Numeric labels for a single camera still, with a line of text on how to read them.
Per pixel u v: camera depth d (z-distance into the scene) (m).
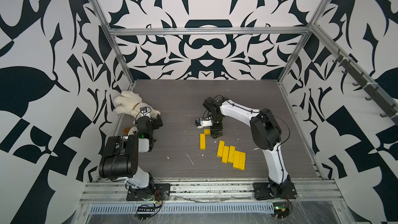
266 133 0.55
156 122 0.88
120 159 0.45
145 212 0.72
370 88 0.59
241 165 0.81
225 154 0.85
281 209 0.71
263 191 0.75
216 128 0.83
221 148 0.87
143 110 0.81
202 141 0.90
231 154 0.85
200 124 0.85
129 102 0.95
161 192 0.74
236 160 0.83
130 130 0.91
